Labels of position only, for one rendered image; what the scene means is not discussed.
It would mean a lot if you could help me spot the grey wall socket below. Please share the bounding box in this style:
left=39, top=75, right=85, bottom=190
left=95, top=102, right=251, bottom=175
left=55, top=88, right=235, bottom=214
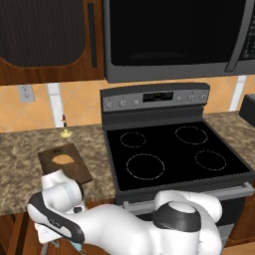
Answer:
left=17, top=85, right=36, bottom=104

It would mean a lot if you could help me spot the grey microwave handle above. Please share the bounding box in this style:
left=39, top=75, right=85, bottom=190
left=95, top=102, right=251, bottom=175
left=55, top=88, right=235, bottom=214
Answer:
left=224, top=0, right=255, bottom=73

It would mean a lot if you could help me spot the brown cupboard door dark panel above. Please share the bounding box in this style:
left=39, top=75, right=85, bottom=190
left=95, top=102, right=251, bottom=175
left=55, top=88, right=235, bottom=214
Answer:
left=0, top=0, right=106, bottom=87

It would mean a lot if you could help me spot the grey oven door handle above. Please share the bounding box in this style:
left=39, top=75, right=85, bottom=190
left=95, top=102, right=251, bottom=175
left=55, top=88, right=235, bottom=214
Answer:
left=123, top=181, right=255, bottom=215

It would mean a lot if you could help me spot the dark cupboard door handle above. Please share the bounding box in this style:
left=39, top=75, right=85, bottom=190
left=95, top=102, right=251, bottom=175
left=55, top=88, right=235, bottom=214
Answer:
left=87, top=2, right=99, bottom=69

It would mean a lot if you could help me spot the grey black microwave oven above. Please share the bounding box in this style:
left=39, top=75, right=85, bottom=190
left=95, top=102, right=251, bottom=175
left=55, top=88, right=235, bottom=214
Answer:
left=102, top=0, right=255, bottom=85

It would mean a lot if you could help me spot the yellow-based small red-topped ornament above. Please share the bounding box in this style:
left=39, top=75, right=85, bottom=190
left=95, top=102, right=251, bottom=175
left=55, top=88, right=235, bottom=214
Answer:
left=60, top=114, right=74, bottom=139

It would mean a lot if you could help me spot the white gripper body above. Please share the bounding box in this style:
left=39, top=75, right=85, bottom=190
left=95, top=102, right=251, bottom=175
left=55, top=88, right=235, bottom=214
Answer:
left=34, top=222, right=65, bottom=245

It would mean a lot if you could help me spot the brown potato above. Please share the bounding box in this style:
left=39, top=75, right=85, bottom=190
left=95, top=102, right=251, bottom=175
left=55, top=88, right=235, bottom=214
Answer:
left=51, top=154, right=76, bottom=165

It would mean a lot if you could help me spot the brown base cupboard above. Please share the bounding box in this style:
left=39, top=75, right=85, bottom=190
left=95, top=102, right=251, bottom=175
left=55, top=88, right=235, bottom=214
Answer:
left=224, top=192, right=255, bottom=249
left=0, top=200, right=101, bottom=255

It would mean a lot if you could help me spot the black stove with glass hob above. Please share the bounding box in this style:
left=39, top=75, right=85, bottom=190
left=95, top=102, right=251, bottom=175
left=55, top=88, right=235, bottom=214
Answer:
left=100, top=82, right=255, bottom=248

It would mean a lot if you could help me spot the dark wooden cutting board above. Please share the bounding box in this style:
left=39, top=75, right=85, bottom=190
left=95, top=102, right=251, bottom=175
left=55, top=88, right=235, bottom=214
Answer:
left=37, top=142, right=94, bottom=185

